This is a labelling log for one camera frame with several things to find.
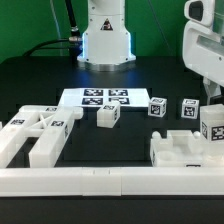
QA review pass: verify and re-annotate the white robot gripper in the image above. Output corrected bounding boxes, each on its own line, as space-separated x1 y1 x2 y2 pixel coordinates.
182 21 224 105

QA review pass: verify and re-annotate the white chair seat part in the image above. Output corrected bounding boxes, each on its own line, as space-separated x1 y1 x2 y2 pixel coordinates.
150 130 214 167

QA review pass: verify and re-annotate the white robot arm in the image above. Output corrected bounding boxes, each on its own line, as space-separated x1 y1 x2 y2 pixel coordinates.
78 0 224 104

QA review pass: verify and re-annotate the small white tagged cube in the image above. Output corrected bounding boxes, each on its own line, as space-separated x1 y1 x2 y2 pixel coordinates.
148 97 167 117
181 99 199 119

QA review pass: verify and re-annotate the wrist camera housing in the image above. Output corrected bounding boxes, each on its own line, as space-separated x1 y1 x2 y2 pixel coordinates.
184 0 224 27

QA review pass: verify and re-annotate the white marker base plate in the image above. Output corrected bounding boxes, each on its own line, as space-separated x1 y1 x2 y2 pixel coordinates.
58 88 150 107

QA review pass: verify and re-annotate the black cable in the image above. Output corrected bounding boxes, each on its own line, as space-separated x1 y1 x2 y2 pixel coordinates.
21 0 83 58

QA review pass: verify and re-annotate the white chair back frame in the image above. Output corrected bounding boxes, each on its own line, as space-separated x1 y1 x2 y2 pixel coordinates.
0 105 83 168

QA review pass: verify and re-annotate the white front obstacle wall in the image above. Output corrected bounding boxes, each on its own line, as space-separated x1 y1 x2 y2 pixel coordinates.
0 167 224 197

